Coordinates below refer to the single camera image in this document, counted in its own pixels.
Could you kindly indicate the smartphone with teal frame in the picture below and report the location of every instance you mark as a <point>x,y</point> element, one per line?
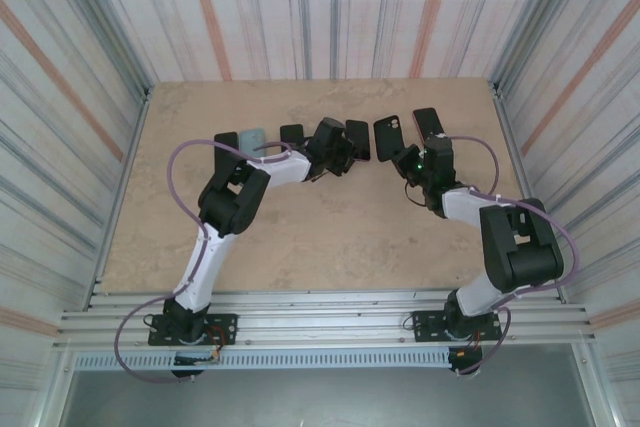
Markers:
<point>291,134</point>

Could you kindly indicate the smartphone with pink frame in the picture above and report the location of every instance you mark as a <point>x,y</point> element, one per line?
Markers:
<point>357,134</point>

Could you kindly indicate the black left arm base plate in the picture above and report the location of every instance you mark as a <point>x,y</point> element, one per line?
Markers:
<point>225,327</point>

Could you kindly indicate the black smartphone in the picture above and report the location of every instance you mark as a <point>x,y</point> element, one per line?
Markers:
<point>225,144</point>

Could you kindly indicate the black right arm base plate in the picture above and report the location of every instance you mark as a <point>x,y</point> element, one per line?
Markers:
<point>425,327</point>

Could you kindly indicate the aluminium rail frame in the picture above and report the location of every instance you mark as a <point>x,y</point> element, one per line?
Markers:
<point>320,322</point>

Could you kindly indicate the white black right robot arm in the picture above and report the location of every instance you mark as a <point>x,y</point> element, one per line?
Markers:
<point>465,204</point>

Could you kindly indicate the light blue phone case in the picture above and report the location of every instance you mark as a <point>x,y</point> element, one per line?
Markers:
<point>252,139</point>

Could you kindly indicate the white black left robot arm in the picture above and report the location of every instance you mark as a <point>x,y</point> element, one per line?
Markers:
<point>285,172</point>

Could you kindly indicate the black phone case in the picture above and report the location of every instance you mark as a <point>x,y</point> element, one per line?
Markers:
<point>387,142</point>

